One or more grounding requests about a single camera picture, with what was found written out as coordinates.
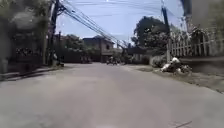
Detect dirt verge strip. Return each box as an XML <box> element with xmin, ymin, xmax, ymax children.
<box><xmin>128</xmin><ymin>63</ymin><xmax>224</xmax><ymax>94</ymax></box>

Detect grey asphalt road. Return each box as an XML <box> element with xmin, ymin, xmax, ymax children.
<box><xmin>0</xmin><ymin>62</ymin><xmax>224</xmax><ymax>128</ymax></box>

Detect white fence on wall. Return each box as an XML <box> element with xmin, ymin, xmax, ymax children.
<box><xmin>165</xmin><ymin>28</ymin><xmax>224</xmax><ymax>76</ymax></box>

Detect leafy trees and bushes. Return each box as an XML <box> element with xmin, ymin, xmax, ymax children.
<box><xmin>0</xmin><ymin>0</ymin><xmax>52</xmax><ymax>73</ymax></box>

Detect dark utility pole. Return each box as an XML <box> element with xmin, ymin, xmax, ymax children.
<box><xmin>47</xmin><ymin>0</ymin><xmax>62</xmax><ymax>67</ymax></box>

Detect dark leaning pole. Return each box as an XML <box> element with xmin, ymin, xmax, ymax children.
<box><xmin>160</xmin><ymin>0</ymin><xmax>172</xmax><ymax>51</ymax></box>

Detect large dark tree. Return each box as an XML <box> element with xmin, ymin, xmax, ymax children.
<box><xmin>130</xmin><ymin>15</ymin><xmax>172</xmax><ymax>56</ymax></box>

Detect vehicle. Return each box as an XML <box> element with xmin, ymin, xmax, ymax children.
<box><xmin>105</xmin><ymin>56</ymin><xmax>119</xmax><ymax>66</ymax></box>

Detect dark green trees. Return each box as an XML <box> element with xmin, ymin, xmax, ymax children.
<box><xmin>59</xmin><ymin>33</ymin><xmax>88</xmax><ymax>64</ymax></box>

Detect raised kerb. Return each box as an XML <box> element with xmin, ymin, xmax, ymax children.
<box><xmin>0</xmin><ymin>65</ymin><xmax>66</xmax><ymax>82</ymax></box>

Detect overhead wires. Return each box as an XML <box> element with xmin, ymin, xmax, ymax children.
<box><xmin>56</xmin><ymin>0</ymin><xmax>188</xmax><ymax>49</ymax></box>

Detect brown two-storey building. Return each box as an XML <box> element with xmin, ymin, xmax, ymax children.
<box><xmin>82</xmin><ymin>35</ymin><xmax>116</xmax><ymax>63</ymax></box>

